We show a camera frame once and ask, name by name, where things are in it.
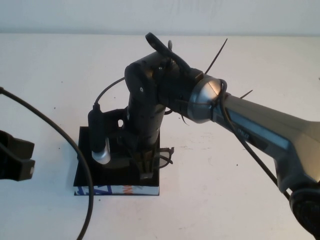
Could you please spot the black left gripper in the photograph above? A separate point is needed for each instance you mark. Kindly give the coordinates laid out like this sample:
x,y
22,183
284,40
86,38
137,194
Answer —
x,y
5,165

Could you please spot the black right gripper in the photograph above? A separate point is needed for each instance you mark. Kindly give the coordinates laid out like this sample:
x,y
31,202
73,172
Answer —
x,y
145,127

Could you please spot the black frame glasses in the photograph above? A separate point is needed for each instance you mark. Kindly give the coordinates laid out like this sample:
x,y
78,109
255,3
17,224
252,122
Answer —
x,y
120,163

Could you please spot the black glasses case blue print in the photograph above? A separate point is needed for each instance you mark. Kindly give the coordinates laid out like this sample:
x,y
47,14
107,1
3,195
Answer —
x,y
117,178

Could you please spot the black zip tie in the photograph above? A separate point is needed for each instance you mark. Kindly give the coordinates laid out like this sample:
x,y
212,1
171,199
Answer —
x,y
184,120
216,55
247,94

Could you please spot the black right camera mount bracket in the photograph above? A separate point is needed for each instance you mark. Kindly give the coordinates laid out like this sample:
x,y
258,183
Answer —
x,y
112,117

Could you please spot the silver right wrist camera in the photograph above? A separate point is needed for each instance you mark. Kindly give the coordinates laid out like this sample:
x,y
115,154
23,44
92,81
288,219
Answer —
x,y
100,130

